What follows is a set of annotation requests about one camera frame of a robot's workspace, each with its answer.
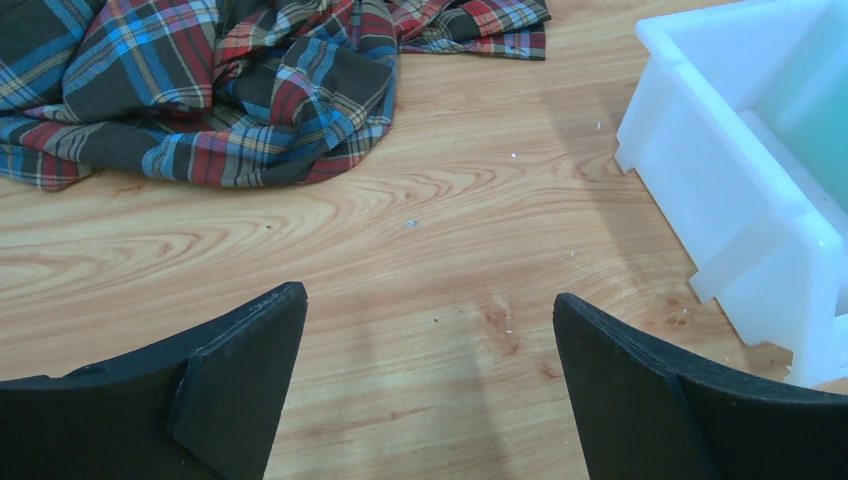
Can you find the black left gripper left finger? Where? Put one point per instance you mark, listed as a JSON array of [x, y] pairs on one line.
[[204, 403]]

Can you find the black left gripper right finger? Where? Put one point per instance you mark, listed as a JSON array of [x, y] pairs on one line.
[[647, 409]]

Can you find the white plastic bin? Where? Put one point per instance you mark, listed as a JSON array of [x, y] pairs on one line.
[[736, 132]]

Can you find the plaid flannel shirt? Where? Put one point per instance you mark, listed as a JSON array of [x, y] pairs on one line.
[[223, 93]]

